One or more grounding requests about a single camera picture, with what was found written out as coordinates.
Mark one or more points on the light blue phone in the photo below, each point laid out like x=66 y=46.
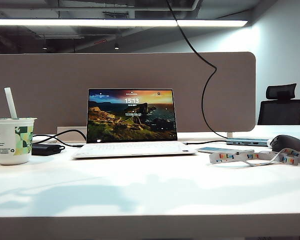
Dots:
x=215 y=150

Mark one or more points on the brown desk divider panel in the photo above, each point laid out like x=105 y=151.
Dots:
x=40 y=87

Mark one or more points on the white laptop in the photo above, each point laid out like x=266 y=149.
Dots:
x=130 y=120

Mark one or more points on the ceiling spot lamp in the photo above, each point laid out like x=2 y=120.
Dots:
x=116 y=46

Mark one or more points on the red ceiling sign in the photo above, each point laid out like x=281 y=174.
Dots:
x=100 y=42

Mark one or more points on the grey USB hub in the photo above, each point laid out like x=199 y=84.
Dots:
x=250 y=142

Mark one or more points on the black power adapter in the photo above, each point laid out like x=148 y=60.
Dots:
x=46 y=150

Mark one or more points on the black mesh office chair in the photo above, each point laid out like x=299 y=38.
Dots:
x=280 y=112

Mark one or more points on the white straw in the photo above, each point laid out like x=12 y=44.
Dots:
x=11 y=105

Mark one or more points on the black vertical mouse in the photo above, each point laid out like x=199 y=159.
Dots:
x=290 y=142

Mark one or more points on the green print paper cup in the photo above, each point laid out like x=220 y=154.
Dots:
x=7 y=150

